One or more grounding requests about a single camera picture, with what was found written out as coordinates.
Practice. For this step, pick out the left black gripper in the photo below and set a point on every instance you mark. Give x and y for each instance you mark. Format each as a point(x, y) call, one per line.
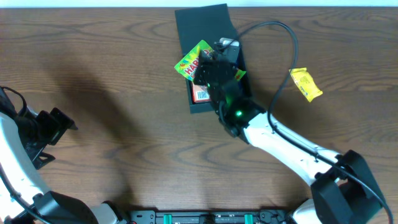
point(58, 123)

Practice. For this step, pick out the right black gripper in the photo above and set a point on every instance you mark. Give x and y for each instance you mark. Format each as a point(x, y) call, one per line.
point(207, 63)

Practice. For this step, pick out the Haribo gummy worms bag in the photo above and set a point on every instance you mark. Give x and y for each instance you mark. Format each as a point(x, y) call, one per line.
point(188, 64)

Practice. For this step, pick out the red and white carton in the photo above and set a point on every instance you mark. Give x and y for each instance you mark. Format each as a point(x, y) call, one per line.
point(200, 94)

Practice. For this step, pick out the dark green box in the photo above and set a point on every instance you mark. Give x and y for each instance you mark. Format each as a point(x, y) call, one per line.
point(209, 23)

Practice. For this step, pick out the yellow snack packet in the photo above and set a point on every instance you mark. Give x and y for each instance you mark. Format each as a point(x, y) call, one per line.
point(305, 83)

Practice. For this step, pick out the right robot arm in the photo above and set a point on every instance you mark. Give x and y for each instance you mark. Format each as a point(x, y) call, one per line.
point(342, 186)

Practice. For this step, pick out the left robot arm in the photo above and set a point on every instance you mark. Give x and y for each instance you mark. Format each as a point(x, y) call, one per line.
point(25, 197)

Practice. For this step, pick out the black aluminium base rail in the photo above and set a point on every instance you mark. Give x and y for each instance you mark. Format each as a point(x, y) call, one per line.
point(211, 217)

